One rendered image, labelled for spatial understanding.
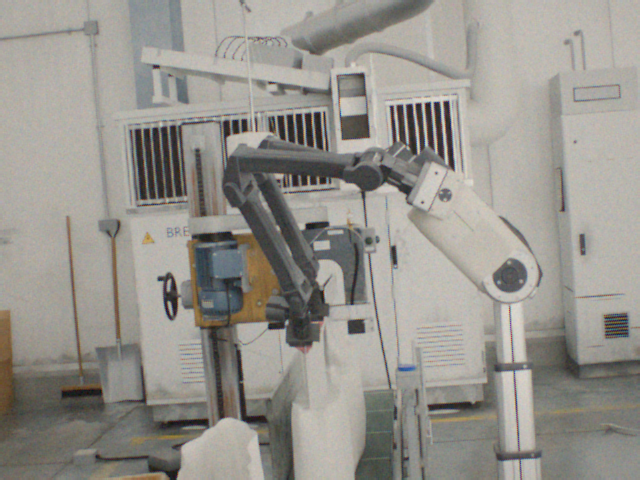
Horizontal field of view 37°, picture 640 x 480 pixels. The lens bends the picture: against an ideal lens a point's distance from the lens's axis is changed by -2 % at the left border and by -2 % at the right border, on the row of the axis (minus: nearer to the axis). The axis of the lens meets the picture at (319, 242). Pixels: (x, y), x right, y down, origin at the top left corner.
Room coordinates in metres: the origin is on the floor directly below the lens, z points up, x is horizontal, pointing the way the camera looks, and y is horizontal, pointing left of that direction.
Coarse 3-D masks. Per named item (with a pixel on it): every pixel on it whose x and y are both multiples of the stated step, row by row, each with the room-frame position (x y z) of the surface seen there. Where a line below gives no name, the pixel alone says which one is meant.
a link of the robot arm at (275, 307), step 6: (270, 300) 2.77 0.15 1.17; (276, 300) 2.77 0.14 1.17; (282, 300) 2.76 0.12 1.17; (294, 300) 2.69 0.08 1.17; (300, 300) 2.70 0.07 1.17; (270, 306) 2.77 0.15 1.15; (276, 306) 2.76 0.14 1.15; (282, 306) 2.74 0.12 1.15; (288, 306) 2.74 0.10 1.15; (294, 306) 2.70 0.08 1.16; (300, 306) 2.70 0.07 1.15; (270, 312) 2.77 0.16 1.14; (276, 312) 2.76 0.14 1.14; (282, 312) 2.76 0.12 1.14; (294, 312) 2.72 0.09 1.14; (300, 312) 2.71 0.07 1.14; (270, 318) 2.78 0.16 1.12; (276, 318) 2.77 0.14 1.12; (282, 318) 2.76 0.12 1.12
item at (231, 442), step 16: (208, 432) 1.58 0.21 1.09; (224, 432) 1.63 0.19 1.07; (240, 432) 1.62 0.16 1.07; (256, 432) 1.55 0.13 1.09; (192, 448) 1.53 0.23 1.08; (208, 448) 1.58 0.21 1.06; (224, 448) 1.63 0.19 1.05; (240, 448) 1.62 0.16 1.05; (256, 448) 1.52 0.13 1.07; (192, 464) 1.53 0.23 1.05; (208, 464) 1.58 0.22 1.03; (224, 464) 1.62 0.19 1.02; (240, 464) 1.63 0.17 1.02; (256, 464) 1.52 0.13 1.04
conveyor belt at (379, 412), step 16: (368, 400) 4.91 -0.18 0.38; (384, 400) 4.87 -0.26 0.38; (368, 416) 4.56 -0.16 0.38; (384, 416) 4.53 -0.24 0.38; (368, 432) 4.25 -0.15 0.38; (384, 432) 4.23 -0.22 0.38; (368, 448) 3.98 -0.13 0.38; (384, 448) 3.96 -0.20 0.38; (368, 464) 3.75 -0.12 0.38; (384, 464) 3.73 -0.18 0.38
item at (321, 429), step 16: (320, 336) 3.07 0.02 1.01; (320, 352) 3.05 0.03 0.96; (304, 368) 3.02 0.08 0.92; (320, 368) 3.03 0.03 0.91; (320, 384) 3.02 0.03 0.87; (336, 384) 3.25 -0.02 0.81; (304, 400) 3.02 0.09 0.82; (320, 400) 3.00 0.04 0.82; (336, 400) 3.01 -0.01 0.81; (304, 416) 2.94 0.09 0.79; (320, 416) 2.93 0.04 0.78; (336, 416) 2.95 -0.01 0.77; (304, 432) 2.92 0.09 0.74; (320, 432) 2.92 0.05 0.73; (336, 432) 2.93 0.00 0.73; (304, 448) 2.92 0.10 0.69; (320, 448) 2.92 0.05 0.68; (336, 448) 2.92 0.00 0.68; (352, 448) 3.18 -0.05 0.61; (304, 464) 2.93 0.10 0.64; (320, 464) 2.91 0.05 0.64; (336, 464) 2.92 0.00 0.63; (352, 464) 3.17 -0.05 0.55
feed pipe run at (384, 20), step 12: (372, 0) 5.73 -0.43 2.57; (384, 0) 5.68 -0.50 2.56; (396, 0) 5.64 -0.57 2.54; (408, 0) 5.61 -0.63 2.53; (420, 0) 5.60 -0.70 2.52; (432, 0) 5.63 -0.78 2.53; (372, 12) 5.73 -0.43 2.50; (384, 12) 5.70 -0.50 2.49; (396, 12) 5.67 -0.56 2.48; (408, 12) 5.66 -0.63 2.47; (420, 12) 5.69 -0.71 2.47; (384, 24) 5.77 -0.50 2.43; (396, 24) 5.80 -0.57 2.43; (432, 48) 6.63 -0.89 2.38; (432, 72) 6.63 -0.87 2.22
